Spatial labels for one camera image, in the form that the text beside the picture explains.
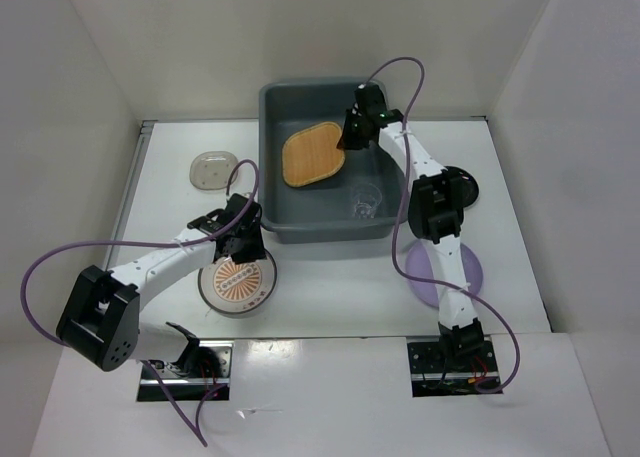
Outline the woven bamboo square tray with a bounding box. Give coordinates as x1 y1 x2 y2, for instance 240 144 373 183
281 122 346 188

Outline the round patterned plate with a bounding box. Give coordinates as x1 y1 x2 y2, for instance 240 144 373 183
197 251 278 318

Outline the clear plastic cup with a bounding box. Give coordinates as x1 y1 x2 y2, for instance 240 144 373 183
350 183 382 219

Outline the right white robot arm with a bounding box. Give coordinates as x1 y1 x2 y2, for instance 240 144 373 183
338 83 484 370

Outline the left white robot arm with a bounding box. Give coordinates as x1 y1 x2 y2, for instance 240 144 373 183
56 194 267 377

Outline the grey plastic bin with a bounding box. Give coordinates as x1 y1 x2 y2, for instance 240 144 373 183
257 78 409 244

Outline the clear square small dish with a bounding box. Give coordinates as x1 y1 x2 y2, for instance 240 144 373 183
189 151 239 191

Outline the black round plate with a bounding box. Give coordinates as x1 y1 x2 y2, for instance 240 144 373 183
448 166 480 208

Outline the purple round plate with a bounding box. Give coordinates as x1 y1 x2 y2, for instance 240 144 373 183
405 241 484 309

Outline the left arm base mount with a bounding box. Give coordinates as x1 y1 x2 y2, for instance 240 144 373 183
137 340 234 402

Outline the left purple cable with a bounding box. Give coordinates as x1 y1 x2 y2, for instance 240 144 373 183
22 159 261 448

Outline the purple cable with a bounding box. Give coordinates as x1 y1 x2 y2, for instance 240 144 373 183
367 56 522 394
22 159 261 448

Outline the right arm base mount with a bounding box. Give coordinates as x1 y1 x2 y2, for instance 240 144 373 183
407 338 501 398

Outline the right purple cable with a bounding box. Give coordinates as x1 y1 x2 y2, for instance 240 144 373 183
367 56 522 394

